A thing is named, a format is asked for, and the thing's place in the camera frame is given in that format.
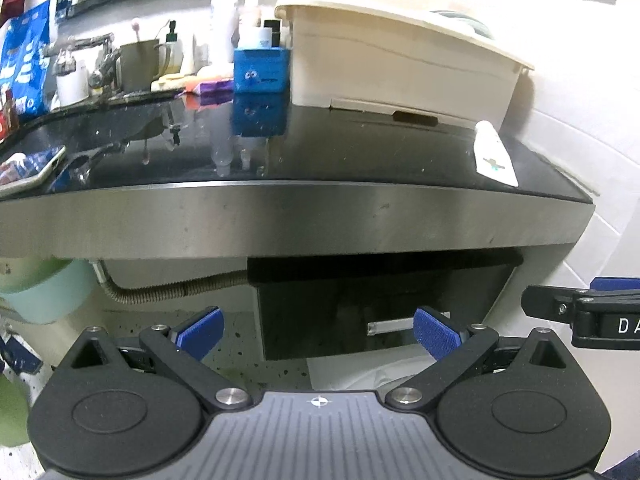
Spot dark blue fuzzy sleeve forearm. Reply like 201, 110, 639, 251
601, 451, 640, 480

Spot white toilet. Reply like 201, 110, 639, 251
307, 344, 435, 390

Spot black cabinet under counter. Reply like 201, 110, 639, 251
247, 248, 523, 361

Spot mint green plastic basin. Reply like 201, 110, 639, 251
1, 260, 96, 324

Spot steel-fronted black counter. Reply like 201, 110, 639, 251
1, 94, 594, 259

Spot white toothpaste tube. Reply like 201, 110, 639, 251
473, 120, 518, 188

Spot smartphone on counter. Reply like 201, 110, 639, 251
0, 146, 66, 198

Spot orange and purple small box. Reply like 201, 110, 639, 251
182, 74, 233, 96

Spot blue box on counter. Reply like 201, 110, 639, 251
233, 48, 291, 93

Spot chrome faucet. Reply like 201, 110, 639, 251
40, 32, 122, 91

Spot white cup by faucet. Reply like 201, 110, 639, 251
55, 65, 90, 107

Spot beige plastic storage tub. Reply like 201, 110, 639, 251
274, 0, 531, 127

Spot white lotion bottle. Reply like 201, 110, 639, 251
208, 0, 239, 64

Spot blue snack bag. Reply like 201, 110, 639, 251
1, 0, 50, 119

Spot corrugated metal drain hose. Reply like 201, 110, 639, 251
89, 259, 252, 306

